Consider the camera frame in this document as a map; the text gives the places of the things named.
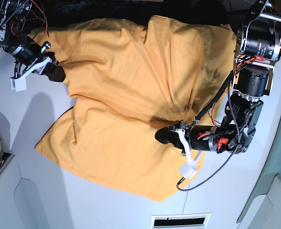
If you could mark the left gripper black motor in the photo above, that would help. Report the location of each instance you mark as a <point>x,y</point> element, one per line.
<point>192,139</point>

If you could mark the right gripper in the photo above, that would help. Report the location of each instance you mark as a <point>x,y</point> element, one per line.
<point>34,55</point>

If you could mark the orange yellow t-shirt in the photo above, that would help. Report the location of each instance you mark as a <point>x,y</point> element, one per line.
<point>129,81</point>

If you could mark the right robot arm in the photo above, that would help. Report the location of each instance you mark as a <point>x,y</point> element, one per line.
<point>13,16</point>

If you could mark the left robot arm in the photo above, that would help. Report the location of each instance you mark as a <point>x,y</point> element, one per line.
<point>258,48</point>

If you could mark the white slotted vent plate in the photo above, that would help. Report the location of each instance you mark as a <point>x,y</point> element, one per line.
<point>185,221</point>

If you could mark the white left corner panel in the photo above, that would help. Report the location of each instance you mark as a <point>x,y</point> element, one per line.
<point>34,198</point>

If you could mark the white corner panel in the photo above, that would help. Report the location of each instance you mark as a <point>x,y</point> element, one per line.
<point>34,198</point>
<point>265,210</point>

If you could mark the white right corner panel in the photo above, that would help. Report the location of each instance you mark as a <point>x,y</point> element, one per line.
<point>265,210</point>

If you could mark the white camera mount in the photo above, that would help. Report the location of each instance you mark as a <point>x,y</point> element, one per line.
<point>18,84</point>
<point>188,170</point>

